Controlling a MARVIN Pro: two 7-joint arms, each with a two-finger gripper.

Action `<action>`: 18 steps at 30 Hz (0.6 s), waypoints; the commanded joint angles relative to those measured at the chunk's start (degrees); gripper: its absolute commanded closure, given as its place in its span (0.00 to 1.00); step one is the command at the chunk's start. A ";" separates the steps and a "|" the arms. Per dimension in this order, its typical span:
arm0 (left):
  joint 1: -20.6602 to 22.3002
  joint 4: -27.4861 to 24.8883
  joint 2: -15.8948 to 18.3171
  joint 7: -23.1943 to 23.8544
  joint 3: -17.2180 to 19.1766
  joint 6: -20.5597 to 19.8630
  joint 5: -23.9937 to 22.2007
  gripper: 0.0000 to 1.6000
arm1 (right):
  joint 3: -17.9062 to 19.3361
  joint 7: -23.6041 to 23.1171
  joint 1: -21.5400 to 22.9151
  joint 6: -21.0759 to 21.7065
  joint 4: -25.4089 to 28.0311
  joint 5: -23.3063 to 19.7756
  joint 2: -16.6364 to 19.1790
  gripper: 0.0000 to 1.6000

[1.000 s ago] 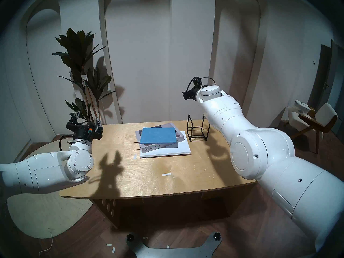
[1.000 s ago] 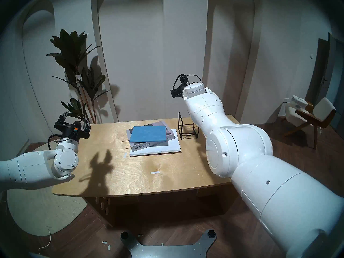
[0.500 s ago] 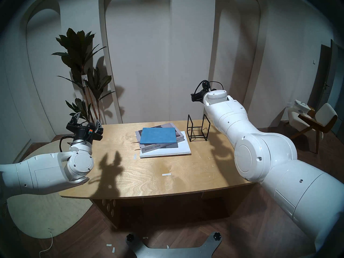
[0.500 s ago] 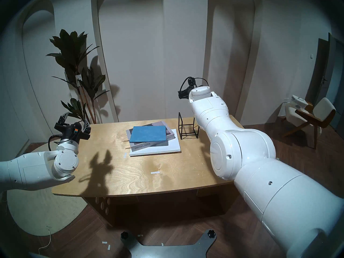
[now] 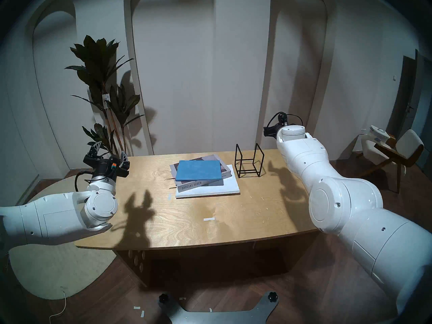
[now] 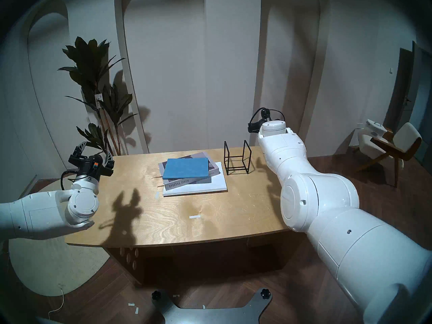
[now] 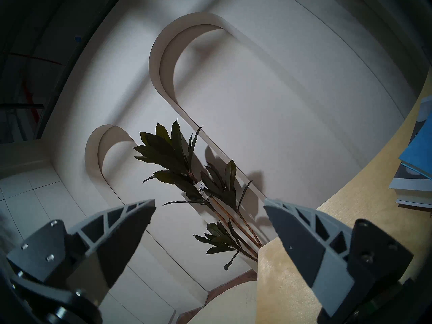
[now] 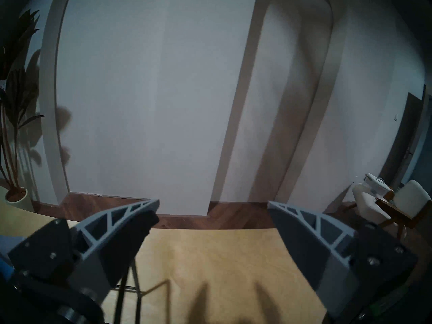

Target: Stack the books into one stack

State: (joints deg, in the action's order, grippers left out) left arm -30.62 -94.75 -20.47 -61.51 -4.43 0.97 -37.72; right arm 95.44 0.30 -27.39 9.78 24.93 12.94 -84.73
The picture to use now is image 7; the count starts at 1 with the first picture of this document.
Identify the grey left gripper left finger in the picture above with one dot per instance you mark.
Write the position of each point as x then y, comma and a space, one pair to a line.
111, 245

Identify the tall green potted plant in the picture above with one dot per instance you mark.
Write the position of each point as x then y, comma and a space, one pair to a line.
175, 154

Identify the blue notebook with ribbon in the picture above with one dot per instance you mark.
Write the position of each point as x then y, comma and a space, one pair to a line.
420, 151

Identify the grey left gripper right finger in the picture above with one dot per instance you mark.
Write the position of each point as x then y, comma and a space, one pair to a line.
337, 259

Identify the white plant tag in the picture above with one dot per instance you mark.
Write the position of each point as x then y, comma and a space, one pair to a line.
201, 188

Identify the grey photo cover book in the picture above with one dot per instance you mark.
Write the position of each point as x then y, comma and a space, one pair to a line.
410, 181

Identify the round cream rug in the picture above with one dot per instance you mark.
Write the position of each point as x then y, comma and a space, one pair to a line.
229, 303

